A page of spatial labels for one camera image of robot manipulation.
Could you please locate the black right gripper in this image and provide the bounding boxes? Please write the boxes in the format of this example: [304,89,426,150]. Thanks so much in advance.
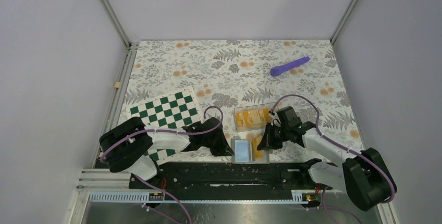
[257,122,290,151]

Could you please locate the gold VIP card stack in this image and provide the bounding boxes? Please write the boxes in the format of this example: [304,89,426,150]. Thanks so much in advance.
[236,109,272,129]

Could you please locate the grey card holder wallet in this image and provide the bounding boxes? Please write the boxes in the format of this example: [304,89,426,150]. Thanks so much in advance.
[232,140,270,164]

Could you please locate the clear acrylic card box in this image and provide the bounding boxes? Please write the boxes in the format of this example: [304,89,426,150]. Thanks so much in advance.
[234,103,275,132]

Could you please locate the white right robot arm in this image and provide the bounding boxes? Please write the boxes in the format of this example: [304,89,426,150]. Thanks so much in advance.
[257,106,397,211]

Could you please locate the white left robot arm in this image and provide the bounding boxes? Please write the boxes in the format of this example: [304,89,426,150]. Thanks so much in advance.
[99,117,234,188]

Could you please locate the green white chessboard mat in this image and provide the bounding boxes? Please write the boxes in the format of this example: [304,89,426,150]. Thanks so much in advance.
[126,86,211,164]

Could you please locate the purple cylindrical tool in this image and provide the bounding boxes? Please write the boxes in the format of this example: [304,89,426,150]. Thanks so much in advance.
[270,56,310,77]

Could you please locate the floral patterned table mat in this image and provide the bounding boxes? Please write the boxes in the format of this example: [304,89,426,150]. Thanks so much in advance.
[119,40,364,151]

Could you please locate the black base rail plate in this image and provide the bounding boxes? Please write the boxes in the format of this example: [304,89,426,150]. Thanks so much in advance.
[148,158,346,201]

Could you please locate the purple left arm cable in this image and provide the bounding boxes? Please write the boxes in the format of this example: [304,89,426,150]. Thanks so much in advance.
[99,106,225,224]

